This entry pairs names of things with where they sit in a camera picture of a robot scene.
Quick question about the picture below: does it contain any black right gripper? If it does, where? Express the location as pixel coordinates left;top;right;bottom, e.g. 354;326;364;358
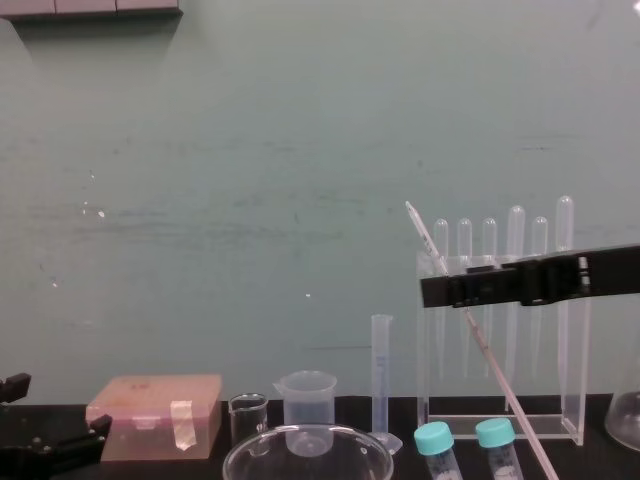
419;242;640;309

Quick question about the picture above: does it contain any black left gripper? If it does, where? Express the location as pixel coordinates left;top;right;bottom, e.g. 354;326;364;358
0;372;113;480

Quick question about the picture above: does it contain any long glass thermometer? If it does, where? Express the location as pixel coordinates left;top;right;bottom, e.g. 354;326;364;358
404;200;553;480

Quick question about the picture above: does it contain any clear acrylic tube rack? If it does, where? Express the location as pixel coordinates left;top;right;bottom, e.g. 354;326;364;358
415;249;588;447

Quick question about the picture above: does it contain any teal capped centrifuge tube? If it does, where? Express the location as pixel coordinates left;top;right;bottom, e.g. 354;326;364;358
474;417;518;480
413;420;457;480

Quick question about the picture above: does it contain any small glass beaker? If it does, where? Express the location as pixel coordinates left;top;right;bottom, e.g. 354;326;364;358
228;392;269;450

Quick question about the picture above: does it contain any translucent plastic beaker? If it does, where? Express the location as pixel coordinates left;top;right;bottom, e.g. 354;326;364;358
272;369;339;457

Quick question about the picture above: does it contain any pink translucent plastic box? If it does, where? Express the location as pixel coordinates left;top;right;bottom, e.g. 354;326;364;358
85;374;223;462

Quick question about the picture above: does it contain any strip of clear tape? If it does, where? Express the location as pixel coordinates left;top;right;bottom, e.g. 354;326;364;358
169;398;198;452

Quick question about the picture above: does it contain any clear plastic graduated cylinder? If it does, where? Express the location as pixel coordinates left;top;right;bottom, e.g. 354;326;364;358
369;313;404;455

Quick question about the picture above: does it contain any clear glass conical flask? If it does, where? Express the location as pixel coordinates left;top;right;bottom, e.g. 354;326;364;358
603;373;640;452

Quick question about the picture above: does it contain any round clear glass dish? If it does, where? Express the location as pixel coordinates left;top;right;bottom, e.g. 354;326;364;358
221;423;395;480

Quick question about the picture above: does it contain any grey wall cabinet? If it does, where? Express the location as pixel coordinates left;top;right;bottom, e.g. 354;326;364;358
0;0;184;22

